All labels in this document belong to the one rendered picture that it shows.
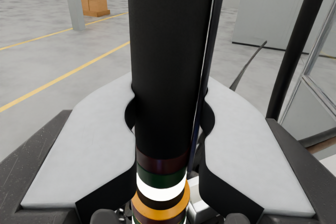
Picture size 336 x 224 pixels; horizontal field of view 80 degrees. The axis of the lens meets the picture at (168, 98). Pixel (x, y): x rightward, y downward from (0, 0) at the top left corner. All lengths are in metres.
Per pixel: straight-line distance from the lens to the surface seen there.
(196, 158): 0.38
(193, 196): 0.19
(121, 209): 0.40
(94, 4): 8.20
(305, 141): 0.27
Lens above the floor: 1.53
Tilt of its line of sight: 32 degrees down
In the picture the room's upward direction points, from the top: 3 degrees clockwise
